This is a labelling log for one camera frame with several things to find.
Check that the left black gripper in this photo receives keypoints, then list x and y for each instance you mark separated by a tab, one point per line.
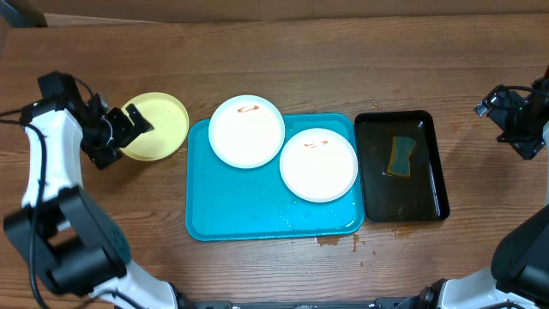
104	154

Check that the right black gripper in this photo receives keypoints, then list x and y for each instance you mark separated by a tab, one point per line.
510	124

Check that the yellow plate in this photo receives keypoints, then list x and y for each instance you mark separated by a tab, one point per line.
171	123

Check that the green yellow sponge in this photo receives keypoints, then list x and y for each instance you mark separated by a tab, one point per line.
399	164

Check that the white plate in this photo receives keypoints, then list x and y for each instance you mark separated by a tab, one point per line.
318	165
246	131

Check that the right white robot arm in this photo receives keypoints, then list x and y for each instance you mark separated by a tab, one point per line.
518	274

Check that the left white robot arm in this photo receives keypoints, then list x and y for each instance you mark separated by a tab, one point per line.
70	244

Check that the teal plastic tray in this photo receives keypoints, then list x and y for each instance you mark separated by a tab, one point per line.
228	203

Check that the black water tray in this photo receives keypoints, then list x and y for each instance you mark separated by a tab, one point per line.
422	196

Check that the dark chair leg corner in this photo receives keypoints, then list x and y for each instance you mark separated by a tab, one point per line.
22	13

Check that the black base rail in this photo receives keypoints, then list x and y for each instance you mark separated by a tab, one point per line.
300	304

